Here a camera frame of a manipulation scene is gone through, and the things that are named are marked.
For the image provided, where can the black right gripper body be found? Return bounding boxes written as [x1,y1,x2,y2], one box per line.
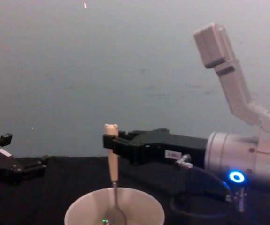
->
[129,128,208,168]

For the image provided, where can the spoon with cream handle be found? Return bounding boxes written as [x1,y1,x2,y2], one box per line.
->
[103,123,127,225]

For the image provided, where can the black table cloth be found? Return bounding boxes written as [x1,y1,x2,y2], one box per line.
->
[0,155,270,225]

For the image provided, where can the white paper cup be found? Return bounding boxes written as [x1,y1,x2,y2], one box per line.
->
[64,187,165,225]

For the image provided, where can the thin dark gripper cable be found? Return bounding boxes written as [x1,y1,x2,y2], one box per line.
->
[171,153,233,220]

